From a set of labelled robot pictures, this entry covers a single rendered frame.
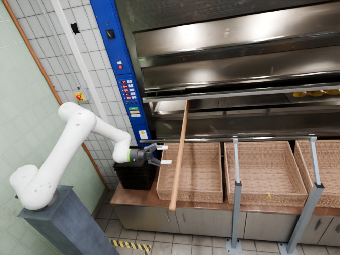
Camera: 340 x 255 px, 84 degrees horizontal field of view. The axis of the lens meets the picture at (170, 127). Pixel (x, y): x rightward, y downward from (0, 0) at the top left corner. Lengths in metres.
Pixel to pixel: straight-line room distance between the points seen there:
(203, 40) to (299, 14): 0.60
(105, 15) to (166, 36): 0.44
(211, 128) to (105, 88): 1.02
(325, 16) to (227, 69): 0.63
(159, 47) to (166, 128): 0.75
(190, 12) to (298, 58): 0.81
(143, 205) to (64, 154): 1.01
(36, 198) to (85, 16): 1.22
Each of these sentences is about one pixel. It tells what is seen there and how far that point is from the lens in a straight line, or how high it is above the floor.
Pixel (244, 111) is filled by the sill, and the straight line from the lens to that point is 1.71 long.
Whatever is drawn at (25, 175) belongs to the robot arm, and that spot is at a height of 1.45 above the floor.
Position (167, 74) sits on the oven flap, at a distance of 1.57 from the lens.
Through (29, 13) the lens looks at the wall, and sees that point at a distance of 1.93.
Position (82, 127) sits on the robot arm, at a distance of 0.99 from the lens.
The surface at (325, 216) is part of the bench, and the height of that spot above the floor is 0.56.
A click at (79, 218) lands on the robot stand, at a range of 1.47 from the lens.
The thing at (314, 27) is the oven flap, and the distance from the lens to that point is 1.60.
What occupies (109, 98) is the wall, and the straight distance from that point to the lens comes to 1.83.
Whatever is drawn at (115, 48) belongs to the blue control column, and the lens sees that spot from 1.59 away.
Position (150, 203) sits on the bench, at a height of 0.58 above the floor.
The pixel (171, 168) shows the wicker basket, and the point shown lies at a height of 0.59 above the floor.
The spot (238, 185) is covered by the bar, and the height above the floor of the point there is 0.95.
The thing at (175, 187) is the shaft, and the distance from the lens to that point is 1.07.
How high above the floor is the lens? 2.05
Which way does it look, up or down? 34 degrees down
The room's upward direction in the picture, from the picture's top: 11 degrees counter-clockwise
